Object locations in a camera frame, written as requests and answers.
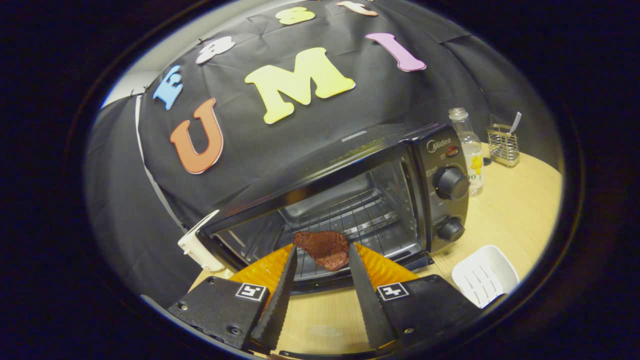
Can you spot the white toaster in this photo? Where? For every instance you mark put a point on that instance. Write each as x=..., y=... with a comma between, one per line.
x=197, y=247

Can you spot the white slotted dish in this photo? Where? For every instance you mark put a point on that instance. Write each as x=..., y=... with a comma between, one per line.
x=485, y=275

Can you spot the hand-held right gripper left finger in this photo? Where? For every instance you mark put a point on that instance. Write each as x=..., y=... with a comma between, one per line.
x=280, y=305

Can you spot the reddish brown meat slice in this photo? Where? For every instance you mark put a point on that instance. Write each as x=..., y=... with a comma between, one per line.
x=325, y=250

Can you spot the clear glass bottle yellow label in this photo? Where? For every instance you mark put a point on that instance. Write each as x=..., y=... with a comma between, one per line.
x=470, y=150

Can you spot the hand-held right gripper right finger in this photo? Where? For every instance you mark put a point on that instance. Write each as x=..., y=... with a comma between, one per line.
x=370, y=305

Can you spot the black electric oven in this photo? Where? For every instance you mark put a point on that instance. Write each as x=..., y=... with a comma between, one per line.
x=350, y=150

